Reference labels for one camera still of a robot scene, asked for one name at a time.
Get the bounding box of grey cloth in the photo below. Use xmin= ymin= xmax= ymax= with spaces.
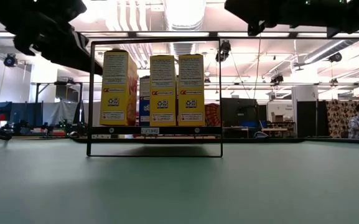
xmin=42 ymin=100 xmax=80 ymax=125

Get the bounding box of black monitor screen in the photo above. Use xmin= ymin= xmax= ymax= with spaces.
xmin=221 ymin=98 xmax=258 ymax=127

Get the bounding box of yellow Corn Pops cereal box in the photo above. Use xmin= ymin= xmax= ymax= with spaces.
xmin=178 ymin=54 xmax=205 ymax=127
xmin=149 ymin=55 xmax=177 ymax=127
xmin=100 ymin=49 xmax=139 ymax=127

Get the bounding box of cardboard box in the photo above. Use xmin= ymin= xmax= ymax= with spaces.
xmin=271 ymin=111 xmax=285 ymax=123

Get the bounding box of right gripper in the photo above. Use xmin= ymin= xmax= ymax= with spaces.
xmin=224 ymin=0 xmax=304 ymax=28

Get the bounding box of black crossbar with light strips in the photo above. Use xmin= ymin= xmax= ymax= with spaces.
xmin=0 ymin=30 xmax=359 ymax=40

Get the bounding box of green table mat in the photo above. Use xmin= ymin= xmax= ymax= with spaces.
xmin=0 ymin=139 xmax=359 ymax=224

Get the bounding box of blue partition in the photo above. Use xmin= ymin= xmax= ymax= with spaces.
xmin=0 ymin=101 xmax=43 ymax=125

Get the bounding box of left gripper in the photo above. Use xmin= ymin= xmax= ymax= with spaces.
xmin=12 ymin=17 xmax=104 ymax=76

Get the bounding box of white cabinet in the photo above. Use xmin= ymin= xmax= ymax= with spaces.
xmin=266 ymin=100 xmax=295 ymax=124

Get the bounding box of black ceiling spotlight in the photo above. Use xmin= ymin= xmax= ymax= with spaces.
xmin=215 ymin=39 xmax=231 ymax=63
xmin=271 ymin=73 xmax=285 ymax=85
xmin=328 ymin=52 xmax=343 ymax=63
xmin=3 ymin=53 xmax=18 ymax=68

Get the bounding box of blue Frosted Flakes cereal box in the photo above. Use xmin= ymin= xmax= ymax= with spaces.
xmin=139 ymin=75 xmax=151 ymax=127

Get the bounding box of wooden shelf with black frame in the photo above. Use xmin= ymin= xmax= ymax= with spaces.
xmin=86 ymin=37 xmax=224 ymax=158

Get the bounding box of black cabinet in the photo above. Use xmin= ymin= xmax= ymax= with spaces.
xmin=296 ymin=100 xmax=329 ymax=138

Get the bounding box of brown patterned cloth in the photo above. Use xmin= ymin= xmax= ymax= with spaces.
xmin=326 ymin=99 xmax=359 ymax=138

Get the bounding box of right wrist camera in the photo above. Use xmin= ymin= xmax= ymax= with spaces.
xmin=247 ymin=19 xmax=266 ymax=37

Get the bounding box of black metal rack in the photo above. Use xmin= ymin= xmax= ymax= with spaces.
xmin=31 ymin=80 xmax=85 ymax=127

